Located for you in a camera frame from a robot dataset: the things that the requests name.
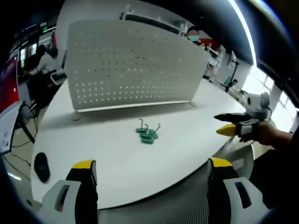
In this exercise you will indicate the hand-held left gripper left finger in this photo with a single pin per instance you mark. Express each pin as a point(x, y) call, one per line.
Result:
point(70, 193)

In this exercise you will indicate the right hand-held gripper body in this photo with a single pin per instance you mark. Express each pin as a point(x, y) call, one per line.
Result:
point(257, 105)

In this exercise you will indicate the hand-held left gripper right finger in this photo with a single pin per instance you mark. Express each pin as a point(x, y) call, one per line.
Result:
point(230, 193)

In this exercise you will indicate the green hook assembly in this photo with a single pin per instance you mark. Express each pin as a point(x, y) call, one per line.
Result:
point(140, 129)
point(146, 135)
point(154, 133)
point(147, 140)

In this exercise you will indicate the white perforated mounting plate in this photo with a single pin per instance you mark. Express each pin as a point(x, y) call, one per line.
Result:
point(135, 67)

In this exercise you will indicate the person's right hand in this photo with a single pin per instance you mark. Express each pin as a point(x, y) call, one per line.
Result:
point(264, 134)

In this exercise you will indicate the black computer mouse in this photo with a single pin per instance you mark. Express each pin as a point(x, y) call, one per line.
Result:
point(42, 166)

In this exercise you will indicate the black stand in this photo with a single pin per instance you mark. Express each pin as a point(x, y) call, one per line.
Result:
point(231, 74)

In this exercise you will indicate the person's dark clothing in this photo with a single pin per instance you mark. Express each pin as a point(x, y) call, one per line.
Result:
point(275, 177)

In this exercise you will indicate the white office chair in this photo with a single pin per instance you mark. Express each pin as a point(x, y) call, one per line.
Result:
point(57, 78)

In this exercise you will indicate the monitor with red screen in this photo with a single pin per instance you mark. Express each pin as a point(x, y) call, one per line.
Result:
point(8, 86)

